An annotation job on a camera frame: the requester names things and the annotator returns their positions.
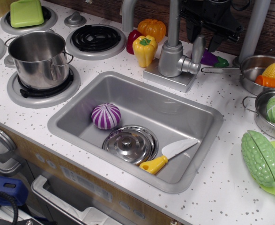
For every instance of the purple white toy onion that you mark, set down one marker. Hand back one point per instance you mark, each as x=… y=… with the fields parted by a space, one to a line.
x=106 y=116

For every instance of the red toy pepper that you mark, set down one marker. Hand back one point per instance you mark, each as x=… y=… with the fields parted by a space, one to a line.
x=133 y=35

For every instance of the blue clamp tool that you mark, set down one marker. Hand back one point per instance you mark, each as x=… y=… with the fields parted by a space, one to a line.
x=16 y=189

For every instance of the steel pot lid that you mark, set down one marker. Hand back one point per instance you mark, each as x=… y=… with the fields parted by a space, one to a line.
x=132 y=143

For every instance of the purple toy eggplant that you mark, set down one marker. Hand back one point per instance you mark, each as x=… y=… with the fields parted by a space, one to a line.
x=211 y=60

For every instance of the back right stove burner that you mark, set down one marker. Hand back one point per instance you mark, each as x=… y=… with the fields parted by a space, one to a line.
x=95 y=42

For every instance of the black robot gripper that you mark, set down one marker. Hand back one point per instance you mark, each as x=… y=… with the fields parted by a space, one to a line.
x=214 y=15

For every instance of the silver toy sink basin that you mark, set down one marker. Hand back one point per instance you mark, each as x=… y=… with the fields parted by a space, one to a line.
x=150 y=119

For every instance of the orange toy carrot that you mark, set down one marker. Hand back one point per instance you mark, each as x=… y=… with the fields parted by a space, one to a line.
x=265 y=81

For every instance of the grey right support post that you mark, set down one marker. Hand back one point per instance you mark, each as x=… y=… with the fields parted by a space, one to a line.
x=257 y=19

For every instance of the back left stove burner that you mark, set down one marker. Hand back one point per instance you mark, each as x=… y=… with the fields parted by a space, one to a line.
x=50 y=18

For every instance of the yellow toy bell pepper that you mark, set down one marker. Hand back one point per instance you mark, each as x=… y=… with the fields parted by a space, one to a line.
x=145 y=48

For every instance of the grey left support post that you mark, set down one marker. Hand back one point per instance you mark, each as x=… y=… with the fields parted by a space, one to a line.
x=127 y=12

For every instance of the yellow handled toy knife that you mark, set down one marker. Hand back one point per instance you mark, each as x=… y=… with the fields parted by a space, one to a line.
x=168 y=152

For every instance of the green plastic cutting board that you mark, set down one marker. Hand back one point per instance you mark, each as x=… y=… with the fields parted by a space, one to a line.
x=25 y=13

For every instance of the green toy bitter melon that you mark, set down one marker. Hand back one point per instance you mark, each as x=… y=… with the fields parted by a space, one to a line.
x=259 y=156

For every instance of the small silver stove knob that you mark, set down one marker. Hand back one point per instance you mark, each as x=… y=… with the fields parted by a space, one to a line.
x=8 y=62

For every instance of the stainless steel pot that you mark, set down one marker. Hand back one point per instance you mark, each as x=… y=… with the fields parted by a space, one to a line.
x=40 y=59

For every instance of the silver oven door handle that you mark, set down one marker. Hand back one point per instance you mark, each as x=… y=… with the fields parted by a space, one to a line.
x=89 y=216

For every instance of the silver round front knob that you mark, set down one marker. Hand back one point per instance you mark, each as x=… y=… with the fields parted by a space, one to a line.
x=0 y=140

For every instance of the grey support post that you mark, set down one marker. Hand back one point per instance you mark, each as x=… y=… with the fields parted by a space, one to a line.
x=127 y=12
x=257 y=19

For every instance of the silver faucet lever handle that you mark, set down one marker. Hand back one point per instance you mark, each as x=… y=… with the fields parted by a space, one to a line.
x=198 y=49

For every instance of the steel saucepan with handle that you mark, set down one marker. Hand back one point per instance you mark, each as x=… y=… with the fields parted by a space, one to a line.
x=249 y=69

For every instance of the silver toy faucet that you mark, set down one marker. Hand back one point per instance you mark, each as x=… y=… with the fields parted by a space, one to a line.
x=173 y=69

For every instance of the yellow toy corn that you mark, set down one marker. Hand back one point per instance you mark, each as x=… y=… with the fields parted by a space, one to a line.
x=269 y=71

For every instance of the front stove burner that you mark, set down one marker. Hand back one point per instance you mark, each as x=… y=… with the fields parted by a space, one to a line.
x=13 y=90

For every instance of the orange toy pumpkin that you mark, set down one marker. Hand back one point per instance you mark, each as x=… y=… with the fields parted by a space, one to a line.
x=152 y=27

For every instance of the steel two-handled pan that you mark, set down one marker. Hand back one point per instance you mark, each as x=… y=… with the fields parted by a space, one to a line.
x=261 y=111

